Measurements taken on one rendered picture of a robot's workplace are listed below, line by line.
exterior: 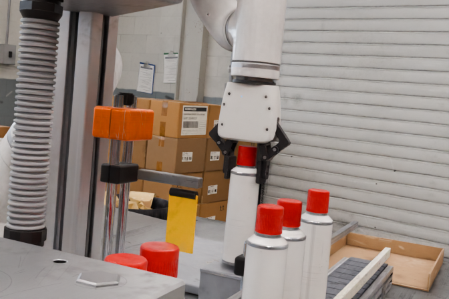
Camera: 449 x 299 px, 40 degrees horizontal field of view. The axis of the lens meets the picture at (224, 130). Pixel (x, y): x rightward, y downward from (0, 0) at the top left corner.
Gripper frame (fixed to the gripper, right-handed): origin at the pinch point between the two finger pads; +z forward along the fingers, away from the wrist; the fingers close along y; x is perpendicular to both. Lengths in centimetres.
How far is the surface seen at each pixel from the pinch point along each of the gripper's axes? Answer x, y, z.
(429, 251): 72, 25, 23
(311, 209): -8.7, 14.7, 3.3
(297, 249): -22.2, 17.3, 6.5
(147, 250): -56, 15, 1
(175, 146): 280, -168, 24
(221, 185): 340, -157, 55
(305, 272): -9.6, 15.1, 12.8
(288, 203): -22.4, 15.6, 0.8
